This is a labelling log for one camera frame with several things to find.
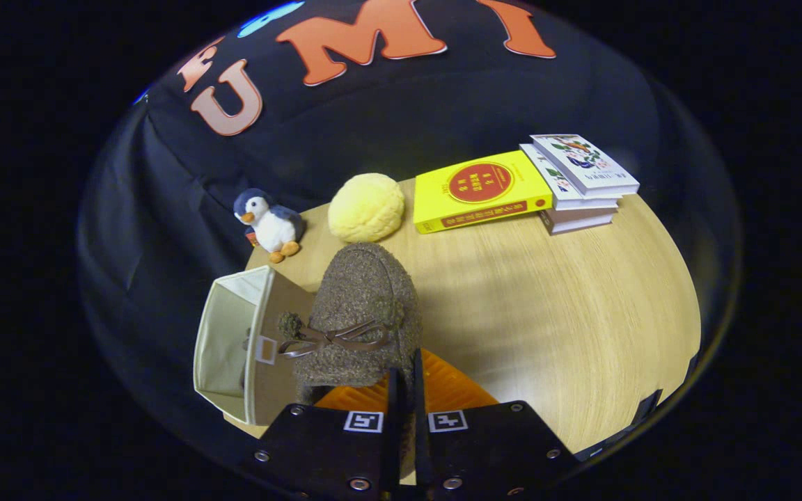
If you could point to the black backdrop cloth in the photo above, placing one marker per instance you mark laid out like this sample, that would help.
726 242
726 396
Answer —
443 118

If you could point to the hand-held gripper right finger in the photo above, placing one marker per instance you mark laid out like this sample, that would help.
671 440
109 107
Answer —
420 445

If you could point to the white illustrated cover book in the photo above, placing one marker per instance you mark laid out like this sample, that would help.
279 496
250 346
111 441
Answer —
585 163

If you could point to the penguin plush toy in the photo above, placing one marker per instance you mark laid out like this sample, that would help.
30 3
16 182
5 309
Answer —
272 226

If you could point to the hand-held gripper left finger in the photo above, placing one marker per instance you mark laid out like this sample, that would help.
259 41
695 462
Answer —
394 445

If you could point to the beige fabric storage box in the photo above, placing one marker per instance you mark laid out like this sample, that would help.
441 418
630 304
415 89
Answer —
223 348

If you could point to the yellow book with red circle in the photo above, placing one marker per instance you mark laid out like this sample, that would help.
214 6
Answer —
477 191

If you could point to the grey paperback book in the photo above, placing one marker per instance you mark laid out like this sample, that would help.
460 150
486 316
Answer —
578 219

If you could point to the yellow plush bun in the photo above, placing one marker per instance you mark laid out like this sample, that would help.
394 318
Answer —
366 207

